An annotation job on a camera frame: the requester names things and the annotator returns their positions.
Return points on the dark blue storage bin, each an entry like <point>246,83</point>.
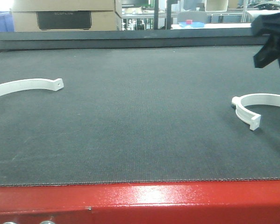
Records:
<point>6,22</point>

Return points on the white plastic bin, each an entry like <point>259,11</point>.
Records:
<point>216,5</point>

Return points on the light blue tray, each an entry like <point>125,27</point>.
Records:
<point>192,25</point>

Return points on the large white pipe clamp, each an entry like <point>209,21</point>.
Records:
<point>31,84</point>

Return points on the dark table edge rail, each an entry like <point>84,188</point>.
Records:
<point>129,39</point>

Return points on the large cardboard box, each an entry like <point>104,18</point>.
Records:
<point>67,15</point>

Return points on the red metal front frame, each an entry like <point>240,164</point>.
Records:
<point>234,202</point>

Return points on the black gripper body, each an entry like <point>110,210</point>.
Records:
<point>267,25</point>

